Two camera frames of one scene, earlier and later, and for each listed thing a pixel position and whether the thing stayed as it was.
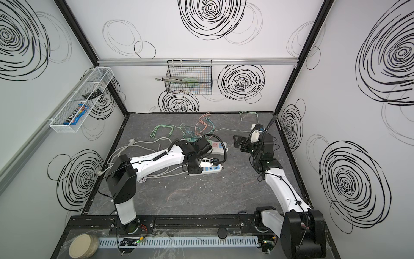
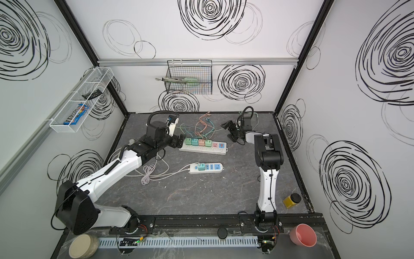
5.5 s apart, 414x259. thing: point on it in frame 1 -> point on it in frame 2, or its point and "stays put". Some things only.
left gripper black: [194, 165] -> [175, 141]
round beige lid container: [83, 245] stays put
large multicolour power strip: [218, 147] stays put
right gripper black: [245, 144] -> [234, 130]
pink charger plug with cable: [209, 113] stays put
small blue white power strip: [214, 169] stays put
